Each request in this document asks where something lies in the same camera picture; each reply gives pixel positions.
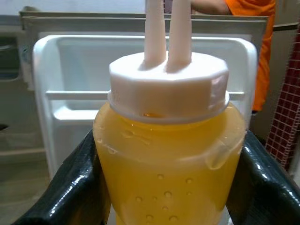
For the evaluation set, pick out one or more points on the person in orange shirt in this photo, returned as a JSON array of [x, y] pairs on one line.
[[264, 47]]

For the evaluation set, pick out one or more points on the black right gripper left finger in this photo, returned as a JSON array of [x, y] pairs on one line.
[[70, 187]]

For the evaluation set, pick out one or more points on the yellow squeeze bottle white cap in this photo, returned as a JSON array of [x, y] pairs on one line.
[[164, 175]]

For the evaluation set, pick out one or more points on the grey fridge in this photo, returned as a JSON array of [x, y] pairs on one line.
[[70, 70]]

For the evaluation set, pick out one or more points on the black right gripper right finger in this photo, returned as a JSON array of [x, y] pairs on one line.
[[257, 187]]

